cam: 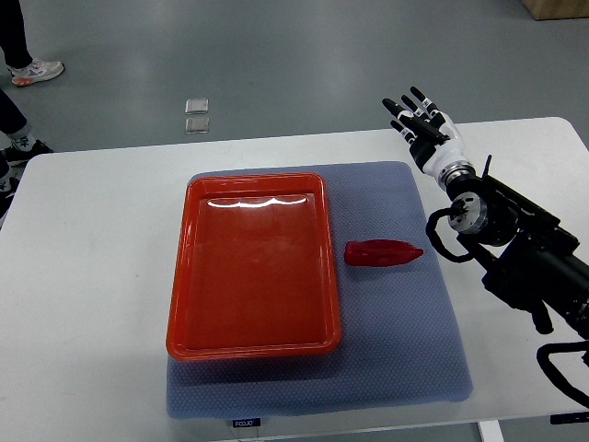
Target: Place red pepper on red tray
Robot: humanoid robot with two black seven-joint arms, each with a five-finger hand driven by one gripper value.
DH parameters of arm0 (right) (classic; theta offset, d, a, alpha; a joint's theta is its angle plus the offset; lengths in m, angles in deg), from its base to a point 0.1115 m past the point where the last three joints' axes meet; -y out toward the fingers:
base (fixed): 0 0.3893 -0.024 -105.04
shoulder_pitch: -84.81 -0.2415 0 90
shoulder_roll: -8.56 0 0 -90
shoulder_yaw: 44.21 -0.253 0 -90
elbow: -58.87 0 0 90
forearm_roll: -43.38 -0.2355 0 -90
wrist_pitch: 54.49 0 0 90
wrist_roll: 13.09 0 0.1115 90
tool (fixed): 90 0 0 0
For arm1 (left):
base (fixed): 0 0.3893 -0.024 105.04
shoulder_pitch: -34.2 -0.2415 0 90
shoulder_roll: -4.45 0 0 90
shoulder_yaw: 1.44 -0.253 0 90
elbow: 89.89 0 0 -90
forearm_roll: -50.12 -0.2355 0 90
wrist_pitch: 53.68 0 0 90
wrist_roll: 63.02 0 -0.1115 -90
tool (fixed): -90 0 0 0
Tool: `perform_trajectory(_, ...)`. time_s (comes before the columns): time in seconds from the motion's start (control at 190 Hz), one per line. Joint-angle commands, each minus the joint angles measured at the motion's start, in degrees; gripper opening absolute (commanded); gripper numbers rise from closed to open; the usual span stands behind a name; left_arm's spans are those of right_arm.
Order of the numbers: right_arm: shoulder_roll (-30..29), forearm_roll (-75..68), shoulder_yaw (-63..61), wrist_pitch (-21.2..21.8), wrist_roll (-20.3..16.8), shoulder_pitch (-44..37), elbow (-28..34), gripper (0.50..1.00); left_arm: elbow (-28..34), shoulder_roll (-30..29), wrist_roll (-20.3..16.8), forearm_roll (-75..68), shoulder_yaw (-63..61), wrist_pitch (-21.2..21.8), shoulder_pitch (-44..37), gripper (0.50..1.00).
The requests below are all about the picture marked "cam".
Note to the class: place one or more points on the dark trouser leg upper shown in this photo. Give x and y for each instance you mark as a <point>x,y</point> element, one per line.
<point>13,36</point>

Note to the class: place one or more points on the dark trouser leg lower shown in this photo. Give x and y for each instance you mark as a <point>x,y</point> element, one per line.
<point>12,120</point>

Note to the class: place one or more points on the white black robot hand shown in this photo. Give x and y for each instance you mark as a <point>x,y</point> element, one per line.
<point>435,144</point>

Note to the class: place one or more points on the lower metal floor plate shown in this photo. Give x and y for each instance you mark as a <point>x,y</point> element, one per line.
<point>197,125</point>

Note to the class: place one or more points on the black table label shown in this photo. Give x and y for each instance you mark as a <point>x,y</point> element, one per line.
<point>246,423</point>

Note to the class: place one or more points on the red pepper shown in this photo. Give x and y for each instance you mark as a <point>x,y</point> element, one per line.
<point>380,253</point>

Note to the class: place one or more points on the metal floor plate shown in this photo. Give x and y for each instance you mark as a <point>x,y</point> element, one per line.
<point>196,106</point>
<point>197,125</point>

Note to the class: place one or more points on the white table leg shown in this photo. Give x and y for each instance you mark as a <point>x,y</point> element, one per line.
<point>490,431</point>

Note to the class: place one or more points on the blue-grey textured mat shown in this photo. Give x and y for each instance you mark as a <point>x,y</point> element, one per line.
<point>400,343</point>

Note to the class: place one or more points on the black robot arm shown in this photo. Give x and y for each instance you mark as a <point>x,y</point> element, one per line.
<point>527,257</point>

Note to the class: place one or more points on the white orange sneaker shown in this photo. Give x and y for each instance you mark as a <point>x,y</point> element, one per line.
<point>36,72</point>

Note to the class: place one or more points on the red plastic tray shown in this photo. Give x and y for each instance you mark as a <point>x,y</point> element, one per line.
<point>255,273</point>

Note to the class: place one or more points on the upper metal floor plate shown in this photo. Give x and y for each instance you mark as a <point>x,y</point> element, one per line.
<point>196,106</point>

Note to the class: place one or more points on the dark trouser leg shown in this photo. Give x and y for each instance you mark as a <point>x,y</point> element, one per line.
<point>13,36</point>
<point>12,120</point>

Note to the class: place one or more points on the cardboard box corner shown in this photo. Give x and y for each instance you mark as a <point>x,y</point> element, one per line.
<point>557,9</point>

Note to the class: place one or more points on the black white sneaker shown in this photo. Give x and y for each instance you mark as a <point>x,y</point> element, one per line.
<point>16,157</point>

